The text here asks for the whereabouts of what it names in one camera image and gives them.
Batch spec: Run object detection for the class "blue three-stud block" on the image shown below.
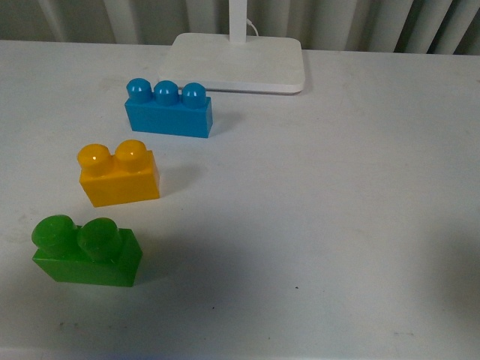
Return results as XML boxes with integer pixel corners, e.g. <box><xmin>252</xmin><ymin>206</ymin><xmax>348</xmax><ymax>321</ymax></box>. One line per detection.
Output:
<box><xmin>124</xmin><ymin>78</ymin><xmax>213</xmax><ymax>138</ymax></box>

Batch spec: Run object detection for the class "green two-stud block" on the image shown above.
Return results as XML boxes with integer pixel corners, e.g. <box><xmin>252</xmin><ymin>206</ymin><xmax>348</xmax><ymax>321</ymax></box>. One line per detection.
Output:
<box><xmin>31</xmin><ymin>214</ymin><xmax>143</xmax><ymax>287</ymax></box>

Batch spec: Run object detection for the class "yellow two-stud block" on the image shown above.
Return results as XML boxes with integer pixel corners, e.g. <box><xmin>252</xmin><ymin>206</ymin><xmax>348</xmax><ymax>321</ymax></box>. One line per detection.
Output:
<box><xmin>77</xmin><ymin>139</ymin><xmax>161</xmax><ymax>207</ymax></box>

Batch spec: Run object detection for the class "grey curtain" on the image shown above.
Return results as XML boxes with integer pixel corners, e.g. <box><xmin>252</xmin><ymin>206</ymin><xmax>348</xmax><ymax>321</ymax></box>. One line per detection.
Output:
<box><xmin>1</xmin><ymin>0</ymin><xmax>479</xmax><ymax>55</ymax></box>

